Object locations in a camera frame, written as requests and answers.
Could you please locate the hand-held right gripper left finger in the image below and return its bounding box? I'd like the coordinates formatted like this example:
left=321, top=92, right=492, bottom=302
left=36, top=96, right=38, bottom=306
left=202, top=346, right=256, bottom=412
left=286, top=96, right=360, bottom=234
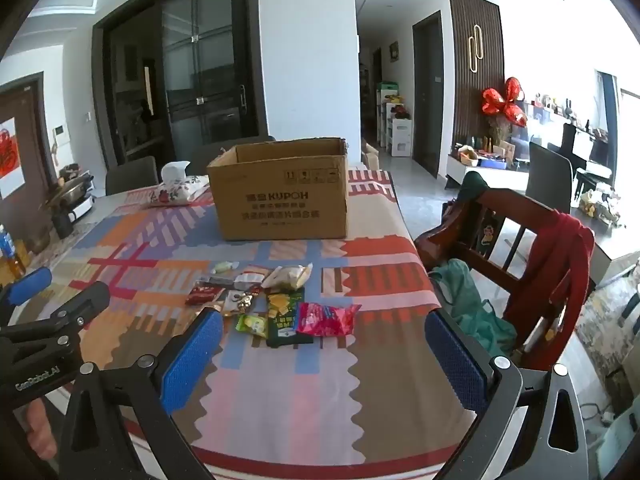
left=50, top=307, right=225, bottom=480

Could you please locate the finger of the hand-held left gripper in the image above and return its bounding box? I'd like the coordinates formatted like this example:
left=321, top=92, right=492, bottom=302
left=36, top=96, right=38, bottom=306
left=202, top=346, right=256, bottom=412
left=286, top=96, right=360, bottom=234
left=0, top=281, right=111, bottom=357
left=0, top=267, right=54, bottom=322

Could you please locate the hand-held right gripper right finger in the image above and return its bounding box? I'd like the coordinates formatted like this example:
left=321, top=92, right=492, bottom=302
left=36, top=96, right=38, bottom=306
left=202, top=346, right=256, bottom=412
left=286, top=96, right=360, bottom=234
left=424, top=308, right=597, bottom=480

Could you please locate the dark red snack packet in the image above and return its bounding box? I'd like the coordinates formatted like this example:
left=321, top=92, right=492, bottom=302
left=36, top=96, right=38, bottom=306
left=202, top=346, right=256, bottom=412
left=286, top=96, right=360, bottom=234
left=185, top=280, right=226, bottom=307

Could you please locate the yellow green snack packet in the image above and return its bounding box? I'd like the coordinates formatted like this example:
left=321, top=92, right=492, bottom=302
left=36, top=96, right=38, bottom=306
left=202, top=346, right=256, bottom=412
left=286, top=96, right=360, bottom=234
left=236, top=312, right=271, bottom=336

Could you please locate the clear packet of golden nuts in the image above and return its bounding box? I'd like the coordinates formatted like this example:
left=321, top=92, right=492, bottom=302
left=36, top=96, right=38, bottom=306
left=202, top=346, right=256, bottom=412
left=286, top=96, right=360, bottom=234
left=222, top=287, right=264, bottom=317

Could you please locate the dark green snack packet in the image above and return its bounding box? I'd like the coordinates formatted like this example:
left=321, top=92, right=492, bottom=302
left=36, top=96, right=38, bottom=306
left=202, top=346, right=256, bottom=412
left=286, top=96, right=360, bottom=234
left=265, top=287, right=315, bottom=349

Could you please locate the white silver snack packet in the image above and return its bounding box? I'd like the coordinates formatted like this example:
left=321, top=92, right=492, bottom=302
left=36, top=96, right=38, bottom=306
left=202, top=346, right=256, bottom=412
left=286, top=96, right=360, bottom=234
left=261, top=263, right=314, bottom=292

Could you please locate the pink snack packet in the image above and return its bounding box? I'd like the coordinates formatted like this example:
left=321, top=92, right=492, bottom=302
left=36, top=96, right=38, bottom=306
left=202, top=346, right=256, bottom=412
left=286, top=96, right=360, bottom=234
left=296, top=301, right=362, bottom=337

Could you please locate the brown cardboard box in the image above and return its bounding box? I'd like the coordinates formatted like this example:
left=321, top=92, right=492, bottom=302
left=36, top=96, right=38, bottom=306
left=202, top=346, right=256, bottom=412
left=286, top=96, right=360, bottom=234
left=206, top=136, right=349, bottom=242

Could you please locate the person's left hand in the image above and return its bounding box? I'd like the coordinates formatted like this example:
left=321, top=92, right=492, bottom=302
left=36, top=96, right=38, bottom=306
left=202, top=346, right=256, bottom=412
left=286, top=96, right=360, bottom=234
left=24, top=399, right=59, bottom=462

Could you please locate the blue label bottle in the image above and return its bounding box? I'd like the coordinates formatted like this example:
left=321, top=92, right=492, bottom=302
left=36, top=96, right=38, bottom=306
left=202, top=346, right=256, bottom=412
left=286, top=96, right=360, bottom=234
left=0, top=225, right=19, bottom=262

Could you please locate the teal green cloth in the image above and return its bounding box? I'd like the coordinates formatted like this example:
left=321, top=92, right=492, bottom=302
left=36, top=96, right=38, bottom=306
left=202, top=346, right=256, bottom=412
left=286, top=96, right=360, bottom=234
left=430, top=259, right=519, bottom=357

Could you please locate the black mug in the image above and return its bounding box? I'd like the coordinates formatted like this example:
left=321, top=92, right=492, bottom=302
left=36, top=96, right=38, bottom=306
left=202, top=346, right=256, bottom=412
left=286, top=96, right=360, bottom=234
left=52, top=207, right=76, bottom=240

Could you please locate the steel electric cooking pot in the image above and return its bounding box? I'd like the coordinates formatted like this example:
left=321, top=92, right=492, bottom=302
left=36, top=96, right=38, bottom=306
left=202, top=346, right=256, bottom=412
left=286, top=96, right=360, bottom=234
left=46, top=172, right=96, bottom=224

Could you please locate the colourful patterned tablecloth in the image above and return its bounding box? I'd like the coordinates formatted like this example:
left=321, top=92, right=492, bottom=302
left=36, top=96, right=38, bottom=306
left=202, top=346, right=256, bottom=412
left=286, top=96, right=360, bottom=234
left=30, top=168, right=477, bottom=480

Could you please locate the brown wooden chair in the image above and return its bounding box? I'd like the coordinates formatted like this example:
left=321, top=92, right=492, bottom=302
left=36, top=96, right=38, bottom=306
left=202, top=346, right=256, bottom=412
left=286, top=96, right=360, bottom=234
left=414, top=170, right=597, bottom=372

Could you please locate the brown wooden door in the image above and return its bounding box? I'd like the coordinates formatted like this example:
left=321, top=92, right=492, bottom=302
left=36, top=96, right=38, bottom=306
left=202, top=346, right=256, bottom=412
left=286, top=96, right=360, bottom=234
left=0, top=72, right=59, bottom=241

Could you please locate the red garment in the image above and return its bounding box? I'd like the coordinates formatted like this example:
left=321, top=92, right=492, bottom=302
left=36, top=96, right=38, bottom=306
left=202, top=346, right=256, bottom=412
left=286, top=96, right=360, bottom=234
left=502, top=212, right=597, bottom=372

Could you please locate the red and white door poster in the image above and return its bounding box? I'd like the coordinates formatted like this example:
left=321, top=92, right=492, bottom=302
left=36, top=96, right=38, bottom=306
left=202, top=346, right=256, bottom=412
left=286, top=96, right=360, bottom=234
left=0, top=116, right=27, bottom=199

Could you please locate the grey dining chair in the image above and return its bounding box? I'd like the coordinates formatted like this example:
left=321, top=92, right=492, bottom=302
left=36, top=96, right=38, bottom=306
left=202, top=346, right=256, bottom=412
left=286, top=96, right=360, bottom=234
left=105, top=156, right=160, bottom=197
left=185, top=135, right=277, bottom=177
left=527, top=141, right=574, bottom=216

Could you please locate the floral tissue box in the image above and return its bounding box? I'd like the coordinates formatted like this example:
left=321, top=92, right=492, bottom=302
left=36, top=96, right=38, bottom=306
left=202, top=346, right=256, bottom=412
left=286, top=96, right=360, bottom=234
left=150, top=161, right=211, bottom=207

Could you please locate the dark green cloth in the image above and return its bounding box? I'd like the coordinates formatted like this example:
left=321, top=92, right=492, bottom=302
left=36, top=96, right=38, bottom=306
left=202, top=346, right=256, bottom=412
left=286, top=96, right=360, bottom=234
left=457, top=171, right=490, bottom=207

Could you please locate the white low cabinet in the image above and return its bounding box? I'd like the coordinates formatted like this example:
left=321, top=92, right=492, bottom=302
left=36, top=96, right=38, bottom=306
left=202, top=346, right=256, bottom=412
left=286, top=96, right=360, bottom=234
left=446, top=152, right=532, bottom=194

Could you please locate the white hallway shelf unit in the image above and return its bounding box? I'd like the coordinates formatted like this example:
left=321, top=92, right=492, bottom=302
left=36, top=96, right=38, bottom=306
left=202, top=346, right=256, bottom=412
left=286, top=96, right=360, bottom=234
left=375, top=82, right=414, bottom=158

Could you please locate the red foil balloon bunch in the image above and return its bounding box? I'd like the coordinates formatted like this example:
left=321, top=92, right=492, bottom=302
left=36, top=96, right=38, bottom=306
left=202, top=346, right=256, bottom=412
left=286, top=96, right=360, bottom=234
left=481, top=76, right=529, bottom=129

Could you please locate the dark hallway door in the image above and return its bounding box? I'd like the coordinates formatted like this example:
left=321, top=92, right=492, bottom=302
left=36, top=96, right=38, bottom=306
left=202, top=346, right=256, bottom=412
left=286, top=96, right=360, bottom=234
left=412, top=10, right=446, bottom=179

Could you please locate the dark glass sliding door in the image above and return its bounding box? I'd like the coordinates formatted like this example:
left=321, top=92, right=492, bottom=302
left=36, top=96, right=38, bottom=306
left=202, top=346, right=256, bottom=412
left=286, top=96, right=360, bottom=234
left=92, top=0, right=267, bottom=172

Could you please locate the gold wall ornament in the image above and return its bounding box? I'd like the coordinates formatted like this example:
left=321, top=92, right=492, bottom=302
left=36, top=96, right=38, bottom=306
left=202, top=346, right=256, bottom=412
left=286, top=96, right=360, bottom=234
left=467, top=25, right=484, bottom=72

